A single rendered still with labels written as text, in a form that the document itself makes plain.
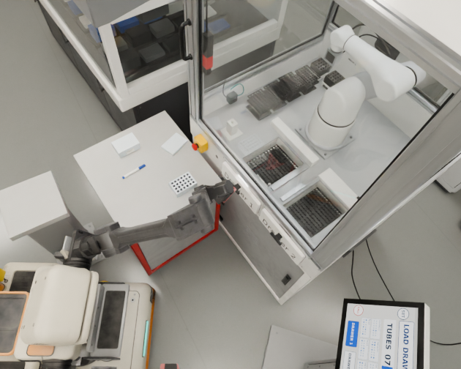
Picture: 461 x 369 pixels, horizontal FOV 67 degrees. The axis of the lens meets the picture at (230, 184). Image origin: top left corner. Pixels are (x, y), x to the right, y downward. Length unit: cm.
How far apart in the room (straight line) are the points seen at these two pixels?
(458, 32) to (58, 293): 115
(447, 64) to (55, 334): 109
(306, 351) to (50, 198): 174
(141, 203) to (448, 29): 147
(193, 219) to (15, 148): 244
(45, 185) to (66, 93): 159
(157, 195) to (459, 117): 143
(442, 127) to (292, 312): 189
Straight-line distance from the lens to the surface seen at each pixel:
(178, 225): 97
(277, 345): 241
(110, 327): 141
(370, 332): 148
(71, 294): 113
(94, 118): 322
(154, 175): 191
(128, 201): 186
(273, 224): 163
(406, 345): 142
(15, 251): 283
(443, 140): 82
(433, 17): 89
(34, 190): 204
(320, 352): 247
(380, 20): 80
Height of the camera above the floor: 240
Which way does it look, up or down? 61 degrees down
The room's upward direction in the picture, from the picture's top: 8 degrees clockwise
